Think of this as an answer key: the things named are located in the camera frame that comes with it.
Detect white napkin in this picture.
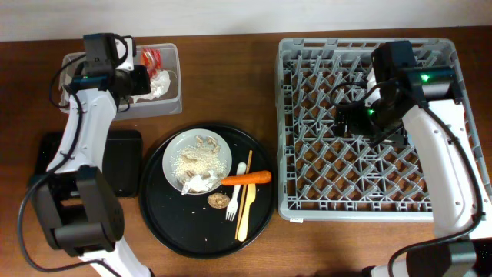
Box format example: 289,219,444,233
131,70,171,103
181,175,218,195

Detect red snack wrapper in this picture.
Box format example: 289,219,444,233
141,48,161,78

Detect pile of rice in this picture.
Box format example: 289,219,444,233
174,145,227,182

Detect grey plate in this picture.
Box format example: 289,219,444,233
162,128,232,195

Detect orange carrot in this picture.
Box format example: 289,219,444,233
221,171,272,185

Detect brown mushroom slice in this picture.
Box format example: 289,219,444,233
207,193,230,209

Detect white plastic fork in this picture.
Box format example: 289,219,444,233
225,162,247,221

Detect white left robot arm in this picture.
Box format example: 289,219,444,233
17,33,154,276

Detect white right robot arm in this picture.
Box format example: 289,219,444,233
334,41,491,276

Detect grey dishwasher rack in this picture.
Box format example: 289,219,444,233
274,37,492,224

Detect clear plastic bin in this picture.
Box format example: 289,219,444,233
58,42,183,121

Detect black rectangular tray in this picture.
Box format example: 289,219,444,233
34,130,143,197

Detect wooden chopstick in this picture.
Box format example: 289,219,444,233
234,150,253,242

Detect wooden knife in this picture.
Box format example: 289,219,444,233
238,184,256,242

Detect round black tray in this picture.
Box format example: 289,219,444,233
139,123,278,259

